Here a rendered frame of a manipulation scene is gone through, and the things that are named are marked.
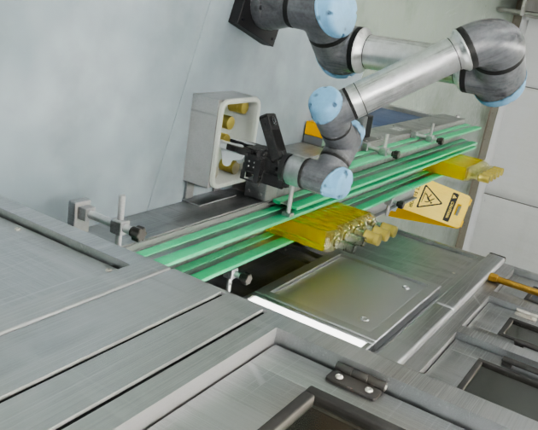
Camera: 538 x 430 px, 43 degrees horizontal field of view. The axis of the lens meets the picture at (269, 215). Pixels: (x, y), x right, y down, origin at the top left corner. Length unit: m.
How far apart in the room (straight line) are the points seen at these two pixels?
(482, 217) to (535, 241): 0.61
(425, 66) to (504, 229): 6.43
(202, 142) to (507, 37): 0.73
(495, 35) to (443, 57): 0.11
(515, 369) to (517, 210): 6.09
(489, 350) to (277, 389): 1.14
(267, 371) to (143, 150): 0.92
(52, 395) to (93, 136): 0.88
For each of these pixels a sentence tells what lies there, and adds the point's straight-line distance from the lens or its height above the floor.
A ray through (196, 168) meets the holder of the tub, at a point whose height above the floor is 0.79.
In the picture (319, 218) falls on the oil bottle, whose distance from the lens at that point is 1.87.
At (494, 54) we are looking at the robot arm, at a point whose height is 1.39.
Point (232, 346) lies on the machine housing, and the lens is 0.76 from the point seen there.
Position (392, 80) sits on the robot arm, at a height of 1.22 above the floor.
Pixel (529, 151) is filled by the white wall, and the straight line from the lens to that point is 7.70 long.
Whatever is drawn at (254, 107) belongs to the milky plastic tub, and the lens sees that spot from 1.78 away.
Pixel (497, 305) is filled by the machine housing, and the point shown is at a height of 1.46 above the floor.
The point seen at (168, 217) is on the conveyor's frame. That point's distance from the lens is 1.62.
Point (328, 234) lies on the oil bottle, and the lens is 1.79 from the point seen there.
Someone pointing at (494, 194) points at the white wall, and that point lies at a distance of 7.84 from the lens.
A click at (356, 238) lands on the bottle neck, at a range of 1.83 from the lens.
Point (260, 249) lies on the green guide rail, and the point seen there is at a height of 0.95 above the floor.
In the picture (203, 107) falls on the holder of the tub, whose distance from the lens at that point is 1.67.
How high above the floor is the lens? 1.76
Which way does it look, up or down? 28 degrees down
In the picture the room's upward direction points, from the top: 109 degrees clockwise
